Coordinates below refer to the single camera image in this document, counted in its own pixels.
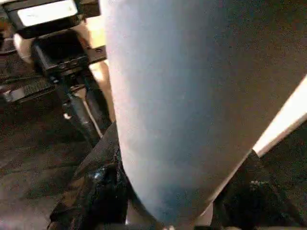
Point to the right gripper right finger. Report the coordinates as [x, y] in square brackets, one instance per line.
[259, 203]

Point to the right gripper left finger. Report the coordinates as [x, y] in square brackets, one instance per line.
[96, 191]

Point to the black glossy mat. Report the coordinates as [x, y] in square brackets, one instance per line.
[36, 179]

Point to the white plastic table leg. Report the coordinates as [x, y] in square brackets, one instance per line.
[180, 95]

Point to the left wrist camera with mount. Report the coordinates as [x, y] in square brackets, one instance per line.
[36, 14]

